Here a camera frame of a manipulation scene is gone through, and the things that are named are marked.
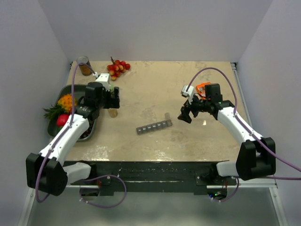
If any red toy fruit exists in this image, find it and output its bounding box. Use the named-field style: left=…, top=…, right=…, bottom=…
left=56, top=114, right=69, bottom=127

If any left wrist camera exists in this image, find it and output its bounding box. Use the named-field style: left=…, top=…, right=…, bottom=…
left=92, top=72, right=111, bottom=91

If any dark purple grape bunch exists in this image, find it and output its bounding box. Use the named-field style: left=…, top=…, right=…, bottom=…
left=80, top=126, right=92, bottom=139

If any toy pineapple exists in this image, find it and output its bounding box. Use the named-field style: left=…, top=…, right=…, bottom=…
left=44, top=94, right=78, bottom=121

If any purple cable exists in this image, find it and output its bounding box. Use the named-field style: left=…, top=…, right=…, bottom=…
left=35, top=63, right=127, bottom=208
left=188, top=67, right=301, bottom=203

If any red cherry bunch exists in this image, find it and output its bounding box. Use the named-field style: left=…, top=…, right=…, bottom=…
left=106, top=57, right=131, bottom=81

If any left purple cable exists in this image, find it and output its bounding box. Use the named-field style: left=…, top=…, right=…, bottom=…
left=35, top=63, right=127, bottom=208

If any green toy lime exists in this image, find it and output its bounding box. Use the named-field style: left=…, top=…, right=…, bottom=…
left=56, top=126, right=63, bottom=133

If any green lid bottle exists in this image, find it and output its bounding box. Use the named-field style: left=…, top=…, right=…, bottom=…
left=109, top=84, right=115, bottom=92

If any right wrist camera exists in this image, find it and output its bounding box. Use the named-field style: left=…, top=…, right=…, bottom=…
left=181, top=85, right=195, bottom=98

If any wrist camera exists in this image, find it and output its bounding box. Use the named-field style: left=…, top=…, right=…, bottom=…
left=181, top=85, right=195, bottom=98
left=92, top=72, right=111, bottom=91

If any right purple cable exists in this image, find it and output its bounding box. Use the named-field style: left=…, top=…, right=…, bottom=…
left=188, top=67, right=301, bottom=203

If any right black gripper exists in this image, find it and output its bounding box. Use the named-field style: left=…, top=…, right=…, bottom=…
left=178, top=92, right=211, bottom=124

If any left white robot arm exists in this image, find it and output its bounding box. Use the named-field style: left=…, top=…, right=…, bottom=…
left=25, top=82, right=120, bottom=196

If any grey weekly pill organizer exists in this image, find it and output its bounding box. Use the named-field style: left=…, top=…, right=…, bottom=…
left=136, top=113, right=173, bottom=135

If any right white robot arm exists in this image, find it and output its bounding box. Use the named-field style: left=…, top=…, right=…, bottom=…
left=178, top=83, right=276, bottom=185

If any black base frame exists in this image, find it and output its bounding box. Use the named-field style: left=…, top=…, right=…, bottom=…
left=73, top=161, right=236, bottom=196

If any orange cardboard box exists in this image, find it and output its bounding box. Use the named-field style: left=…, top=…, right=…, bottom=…
left=196, top=82, right=211, bottom=99

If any tin food can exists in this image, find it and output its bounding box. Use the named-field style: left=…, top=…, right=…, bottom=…
left=76, top=56, right=92, bottom=76

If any dark grey tray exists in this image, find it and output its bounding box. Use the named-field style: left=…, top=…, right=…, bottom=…
left=47, top=84, right=96, bottom=142

